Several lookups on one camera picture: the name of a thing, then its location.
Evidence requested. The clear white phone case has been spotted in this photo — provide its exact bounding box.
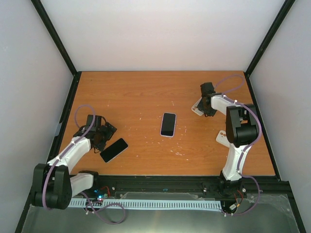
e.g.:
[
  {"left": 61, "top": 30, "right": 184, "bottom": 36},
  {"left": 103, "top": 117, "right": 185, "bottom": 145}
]
[{"left": 191, "top": 98, "right": 204, "bottom": 116}]

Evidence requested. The black phone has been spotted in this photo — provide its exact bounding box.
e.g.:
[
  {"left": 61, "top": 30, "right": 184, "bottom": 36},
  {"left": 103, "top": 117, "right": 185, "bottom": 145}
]
[
  {"left": 160, "top": 113, "right": 176, "bottom": 137},
  {"left": 100, "top": 138, "right": 128, "bottom": 163}
]

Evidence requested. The lavender phone case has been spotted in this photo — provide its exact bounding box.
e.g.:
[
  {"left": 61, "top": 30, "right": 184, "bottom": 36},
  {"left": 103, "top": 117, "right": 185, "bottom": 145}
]
[{"left": 159, "top": 112, "right": 177, "bottom": 138}]

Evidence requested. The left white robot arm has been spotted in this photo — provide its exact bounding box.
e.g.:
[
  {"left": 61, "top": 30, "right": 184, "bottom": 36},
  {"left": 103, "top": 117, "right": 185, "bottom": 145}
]
[{"left": 30, "top": 115, "right": 117, "bottom": 210}]

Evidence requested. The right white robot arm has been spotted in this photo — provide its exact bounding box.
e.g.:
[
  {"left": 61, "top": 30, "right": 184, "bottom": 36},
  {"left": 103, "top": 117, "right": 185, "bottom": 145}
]
[{"left": 197, "top": 82, "right": 262, "bottom": 190}]

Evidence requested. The white phone case right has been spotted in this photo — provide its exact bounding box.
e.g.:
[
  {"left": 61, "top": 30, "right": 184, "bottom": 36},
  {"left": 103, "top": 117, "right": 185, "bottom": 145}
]
[{"left": 216, "top": 130, "right": 230, "bottom": 148}]

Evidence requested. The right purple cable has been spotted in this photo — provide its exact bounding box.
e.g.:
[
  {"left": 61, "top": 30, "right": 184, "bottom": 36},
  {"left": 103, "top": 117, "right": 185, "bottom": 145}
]
[{"left": 215, "top": 75, "right": 262, "bottom": 216}]

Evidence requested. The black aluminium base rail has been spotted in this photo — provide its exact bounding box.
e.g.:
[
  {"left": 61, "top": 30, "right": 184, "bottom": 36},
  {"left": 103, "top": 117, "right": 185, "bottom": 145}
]
[{"left": 85, "top": 175, "right": 294, "bottom": 200}]

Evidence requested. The light blue cable duct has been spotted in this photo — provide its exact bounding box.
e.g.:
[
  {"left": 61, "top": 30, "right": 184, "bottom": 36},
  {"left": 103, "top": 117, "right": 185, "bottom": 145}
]
[{"left": 68, "top": 199, "right": 223, "bottom": 210}]

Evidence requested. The left black frame post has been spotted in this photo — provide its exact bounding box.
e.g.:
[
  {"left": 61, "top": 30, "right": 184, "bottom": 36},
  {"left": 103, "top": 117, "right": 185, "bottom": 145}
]
[{"left": 31, "top": 0, "right": 82, "bottom": 76}]

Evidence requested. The black frame post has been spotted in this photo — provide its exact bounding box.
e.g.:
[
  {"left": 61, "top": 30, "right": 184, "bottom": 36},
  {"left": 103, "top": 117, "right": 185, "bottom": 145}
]
[
  {"left": 244, "top": 0, "right": 295, "bottom": 79},
  {"left": 31, "top": 0, "right": 82, "bottom": 76}
]

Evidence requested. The right black frame post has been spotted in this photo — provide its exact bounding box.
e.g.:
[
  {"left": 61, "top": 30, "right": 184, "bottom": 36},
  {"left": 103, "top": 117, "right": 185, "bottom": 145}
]
[{"left": 244, "top": 0, "right": 295, "bottom": 79}]

